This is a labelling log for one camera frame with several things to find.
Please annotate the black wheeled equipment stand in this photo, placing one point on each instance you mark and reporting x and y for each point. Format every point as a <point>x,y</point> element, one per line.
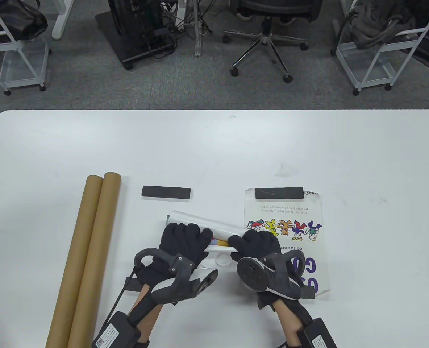
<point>127,40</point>

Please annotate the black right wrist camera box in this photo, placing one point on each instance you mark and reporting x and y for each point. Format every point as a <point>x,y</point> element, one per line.
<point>317,335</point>

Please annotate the brown cardboard mailing tube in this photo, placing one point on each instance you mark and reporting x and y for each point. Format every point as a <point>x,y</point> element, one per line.
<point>102,224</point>
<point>80,224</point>

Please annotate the white plastic tube cap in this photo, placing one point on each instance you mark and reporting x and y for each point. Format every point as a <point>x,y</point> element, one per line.
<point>218,259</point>

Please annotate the person's right hand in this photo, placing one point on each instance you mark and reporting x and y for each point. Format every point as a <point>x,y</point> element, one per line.
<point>258,244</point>

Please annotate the black bag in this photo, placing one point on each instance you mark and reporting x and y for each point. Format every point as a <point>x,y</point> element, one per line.
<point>11,21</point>

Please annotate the colourful cartoon faces poster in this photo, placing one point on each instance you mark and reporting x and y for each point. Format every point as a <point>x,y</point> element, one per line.
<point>214,225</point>

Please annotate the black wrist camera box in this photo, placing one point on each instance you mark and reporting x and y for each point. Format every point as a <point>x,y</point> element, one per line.
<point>115,331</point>
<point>317,335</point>

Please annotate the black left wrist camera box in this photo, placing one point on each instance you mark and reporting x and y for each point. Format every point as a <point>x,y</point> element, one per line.
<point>115,331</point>

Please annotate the white wheeled cart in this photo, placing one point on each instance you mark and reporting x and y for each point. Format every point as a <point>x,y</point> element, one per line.
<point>366,69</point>
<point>22,69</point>

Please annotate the black office chair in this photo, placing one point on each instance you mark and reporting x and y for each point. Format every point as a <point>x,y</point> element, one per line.
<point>265,34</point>

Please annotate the white cartoon figures poster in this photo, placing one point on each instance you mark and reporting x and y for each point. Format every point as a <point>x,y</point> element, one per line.
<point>290,210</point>

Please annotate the grey backpack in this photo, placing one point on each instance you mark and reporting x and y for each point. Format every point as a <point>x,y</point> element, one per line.
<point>377,21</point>

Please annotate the white desk leg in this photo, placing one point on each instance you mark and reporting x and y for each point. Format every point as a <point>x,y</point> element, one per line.
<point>199,43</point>
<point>60,25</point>

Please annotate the person's right forearm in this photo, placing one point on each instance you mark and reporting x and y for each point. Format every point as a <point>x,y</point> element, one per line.
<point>288,322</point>

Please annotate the person's left hand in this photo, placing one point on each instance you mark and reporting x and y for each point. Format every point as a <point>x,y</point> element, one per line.
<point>183,241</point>

